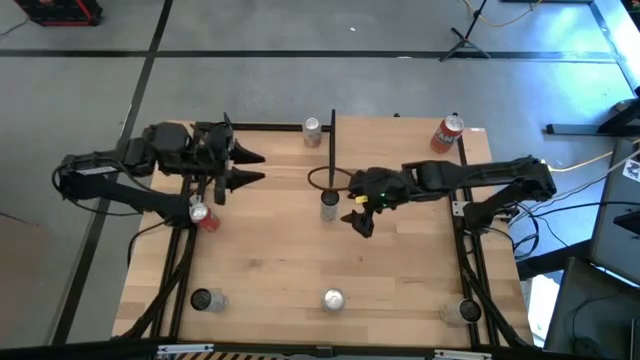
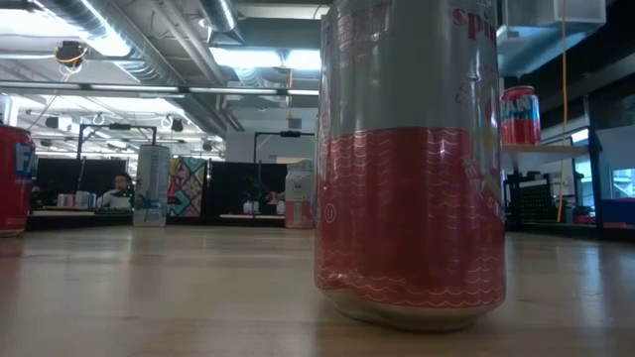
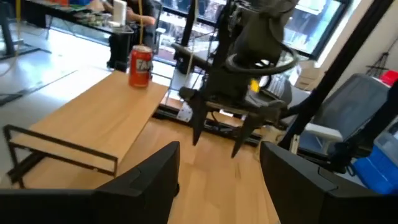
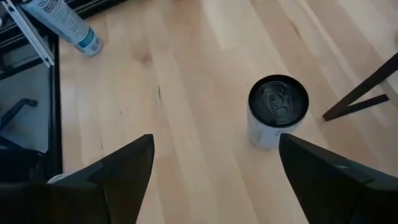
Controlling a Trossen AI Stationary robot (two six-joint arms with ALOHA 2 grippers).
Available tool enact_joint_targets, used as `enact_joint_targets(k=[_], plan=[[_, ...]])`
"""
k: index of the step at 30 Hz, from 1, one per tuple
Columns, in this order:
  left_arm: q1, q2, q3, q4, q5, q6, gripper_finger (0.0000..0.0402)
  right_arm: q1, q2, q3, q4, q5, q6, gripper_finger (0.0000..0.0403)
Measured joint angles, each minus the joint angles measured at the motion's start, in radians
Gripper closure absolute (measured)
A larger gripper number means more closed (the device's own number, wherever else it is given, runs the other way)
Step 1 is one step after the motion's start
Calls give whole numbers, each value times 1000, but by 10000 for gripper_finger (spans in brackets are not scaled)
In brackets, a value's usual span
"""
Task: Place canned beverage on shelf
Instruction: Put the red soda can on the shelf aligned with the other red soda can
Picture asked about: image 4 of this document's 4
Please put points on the wooden shelf with black frame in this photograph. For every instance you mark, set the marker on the wooden shelf with black frame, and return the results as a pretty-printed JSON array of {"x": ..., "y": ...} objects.
[{"x": 360, "y": 90}]

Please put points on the white blue tall beverage can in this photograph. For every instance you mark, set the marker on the white blue tall beverage can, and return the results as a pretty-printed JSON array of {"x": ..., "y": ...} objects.
[{"x": 68, "y": 25}]

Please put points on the black stool base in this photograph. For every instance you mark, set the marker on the black stool base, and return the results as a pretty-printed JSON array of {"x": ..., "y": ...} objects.
[{"x": 18, "y": 105}]

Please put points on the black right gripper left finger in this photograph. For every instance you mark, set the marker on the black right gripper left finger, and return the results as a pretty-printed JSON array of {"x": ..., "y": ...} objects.
[{"x": 93, "y": 199}]

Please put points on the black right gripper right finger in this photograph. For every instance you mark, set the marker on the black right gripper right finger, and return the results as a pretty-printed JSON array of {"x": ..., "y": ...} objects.
[{"x": 342, "y": 193}]

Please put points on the tall silver beverage can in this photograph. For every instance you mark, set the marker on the tall silver beverage can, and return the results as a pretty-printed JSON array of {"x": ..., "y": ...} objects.
[{"x": 276, "y": 102}]

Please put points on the black metal table frame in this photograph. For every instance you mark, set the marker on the black metal table frame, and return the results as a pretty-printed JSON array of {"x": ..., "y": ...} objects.
[{"x": 56, "y": 124}]

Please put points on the silver frame bracket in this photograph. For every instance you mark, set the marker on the silver frame bracket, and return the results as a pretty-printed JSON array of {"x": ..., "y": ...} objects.
[{"x": 31, "y": 34}]

